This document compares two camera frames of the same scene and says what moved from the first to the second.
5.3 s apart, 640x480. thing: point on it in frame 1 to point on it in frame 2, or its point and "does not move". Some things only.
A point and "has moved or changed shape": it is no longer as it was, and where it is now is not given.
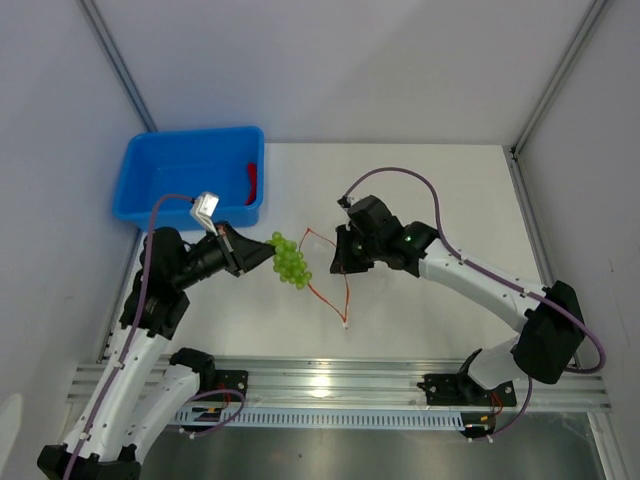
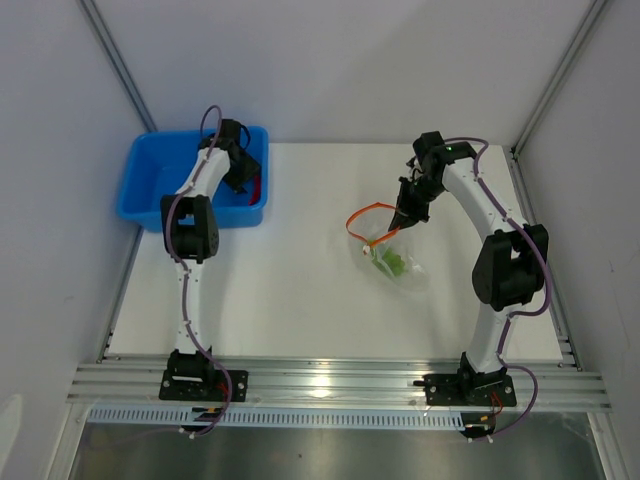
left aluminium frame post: (116, 60) does not move
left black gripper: (249, 253) to (237, 184)
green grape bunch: (288, 261) has moved or changed shape
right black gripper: (343, 262) to (407, 214)
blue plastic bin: (229, 162) does not move
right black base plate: (460, 389) does not move
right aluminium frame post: (517, 170) does not move
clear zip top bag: (331, 286) has moved or changed shape
